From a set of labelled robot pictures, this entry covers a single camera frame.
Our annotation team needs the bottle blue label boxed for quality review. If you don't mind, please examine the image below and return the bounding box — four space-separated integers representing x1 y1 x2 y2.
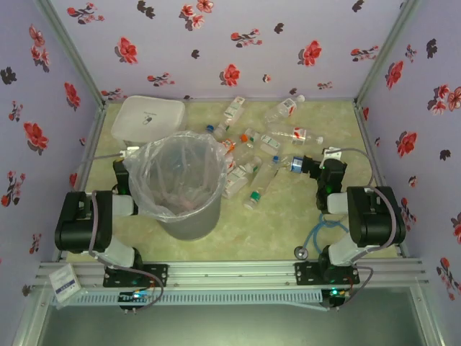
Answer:
290 155 307 174

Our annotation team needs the grey bin with plastic liner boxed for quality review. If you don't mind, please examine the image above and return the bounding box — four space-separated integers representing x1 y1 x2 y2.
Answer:
122 130 228 223

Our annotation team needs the clear bottle red label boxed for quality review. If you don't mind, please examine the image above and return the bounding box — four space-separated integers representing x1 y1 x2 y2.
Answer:
269 122 325 147

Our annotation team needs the small bottle green label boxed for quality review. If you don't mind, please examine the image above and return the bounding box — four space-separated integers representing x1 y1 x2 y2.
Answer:
259 133 282 155

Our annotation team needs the clear bottle green cap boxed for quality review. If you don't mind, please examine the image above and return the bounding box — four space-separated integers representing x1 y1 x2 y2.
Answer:
243 160 280 212

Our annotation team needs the clear bottle white cap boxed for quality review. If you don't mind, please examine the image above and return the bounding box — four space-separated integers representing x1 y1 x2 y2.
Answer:
264 94 306 124

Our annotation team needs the clear plastic bottle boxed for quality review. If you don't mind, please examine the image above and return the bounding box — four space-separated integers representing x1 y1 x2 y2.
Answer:
233 143 263 170

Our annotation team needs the green capped bottle green label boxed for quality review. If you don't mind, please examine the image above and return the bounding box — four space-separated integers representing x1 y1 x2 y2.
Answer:
222 161 261 200

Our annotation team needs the white plastic storage box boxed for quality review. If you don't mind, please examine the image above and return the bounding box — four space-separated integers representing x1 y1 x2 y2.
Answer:
110 95 187 152

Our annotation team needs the blue stethoscope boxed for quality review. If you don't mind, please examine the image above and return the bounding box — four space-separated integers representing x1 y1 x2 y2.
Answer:
294 212 357 260

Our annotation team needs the white label card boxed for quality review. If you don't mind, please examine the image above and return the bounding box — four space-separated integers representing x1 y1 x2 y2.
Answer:
48 262 83 301

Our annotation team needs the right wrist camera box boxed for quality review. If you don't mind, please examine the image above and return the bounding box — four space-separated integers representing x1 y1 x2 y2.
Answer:
321 146 343 162

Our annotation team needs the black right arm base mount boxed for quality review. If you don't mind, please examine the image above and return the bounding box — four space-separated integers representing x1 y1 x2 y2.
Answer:
294 262 361 285

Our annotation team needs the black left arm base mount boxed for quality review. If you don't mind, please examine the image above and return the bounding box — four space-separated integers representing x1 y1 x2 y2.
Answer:
103 264 169 288

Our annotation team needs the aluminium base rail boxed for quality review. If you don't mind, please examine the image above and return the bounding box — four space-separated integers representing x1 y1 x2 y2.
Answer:
35 261 431 289

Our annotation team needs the aluminium frame post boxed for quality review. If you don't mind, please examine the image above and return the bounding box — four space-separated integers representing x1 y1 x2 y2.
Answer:
34 0 108 106
354 0 423 105

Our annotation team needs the white slotted cable duct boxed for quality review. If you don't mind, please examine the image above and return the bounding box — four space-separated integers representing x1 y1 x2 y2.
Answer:
50 290 322 308

